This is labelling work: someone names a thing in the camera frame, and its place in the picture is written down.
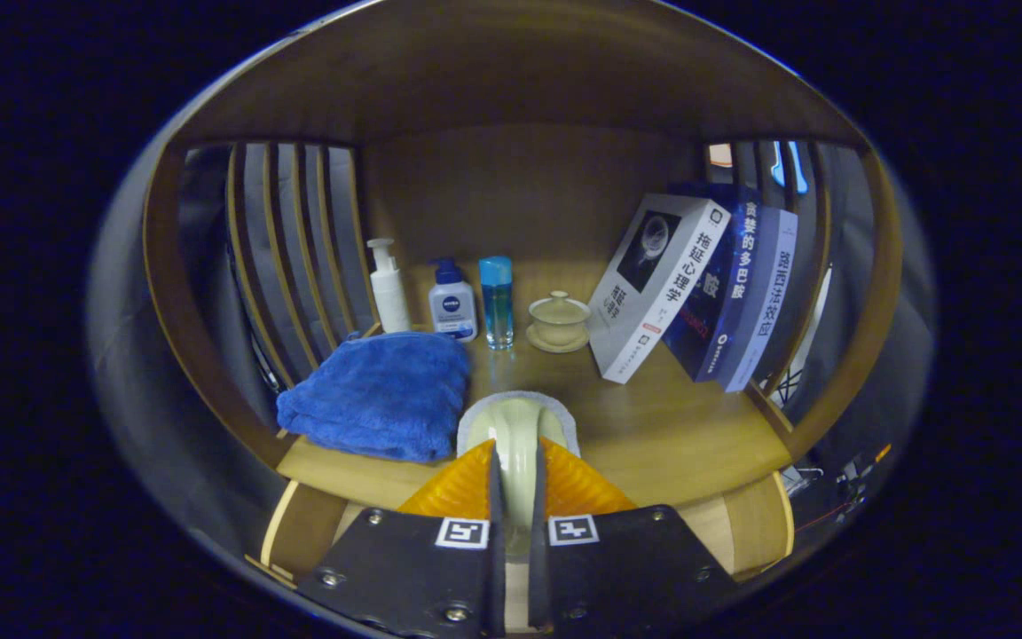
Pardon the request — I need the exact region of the pale blue book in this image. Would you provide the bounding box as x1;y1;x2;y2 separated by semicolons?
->
722;207;799;393

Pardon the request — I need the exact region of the beige lidded tea cup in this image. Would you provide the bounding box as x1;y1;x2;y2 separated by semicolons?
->
526;290;593;354

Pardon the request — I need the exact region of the black device with orange tip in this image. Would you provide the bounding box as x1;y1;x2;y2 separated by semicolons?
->
835;442;893;498

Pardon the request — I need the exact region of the wooden countertop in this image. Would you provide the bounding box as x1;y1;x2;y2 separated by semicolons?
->
276;257;794;511

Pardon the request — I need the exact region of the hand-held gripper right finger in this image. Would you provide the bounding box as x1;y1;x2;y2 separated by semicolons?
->
527;435;738;633

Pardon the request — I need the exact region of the white pump bottle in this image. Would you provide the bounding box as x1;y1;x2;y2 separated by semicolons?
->
366;238;413;335

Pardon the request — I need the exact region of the clear blue bottle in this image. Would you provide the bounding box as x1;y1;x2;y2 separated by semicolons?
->
478;256;515;351

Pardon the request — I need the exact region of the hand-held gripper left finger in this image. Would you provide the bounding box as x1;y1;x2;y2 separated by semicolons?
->
296;438;507;638

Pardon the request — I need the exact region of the wooden cabinet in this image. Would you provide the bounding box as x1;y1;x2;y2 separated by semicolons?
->
143;0;904;471

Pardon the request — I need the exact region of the white book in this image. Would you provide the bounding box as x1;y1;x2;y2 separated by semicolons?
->
586;193;732;385

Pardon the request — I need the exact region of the blue folded towel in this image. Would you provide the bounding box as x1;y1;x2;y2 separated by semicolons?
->
276;331;473;464

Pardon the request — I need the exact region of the cream handled scrub brush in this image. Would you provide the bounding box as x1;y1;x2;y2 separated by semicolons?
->
456;390;581;560

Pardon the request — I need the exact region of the white bottle with blue cap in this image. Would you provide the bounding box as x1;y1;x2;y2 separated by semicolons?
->
428;257;479;343

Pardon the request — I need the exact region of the dark blue book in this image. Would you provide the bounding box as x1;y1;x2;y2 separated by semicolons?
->
660;182;765;384

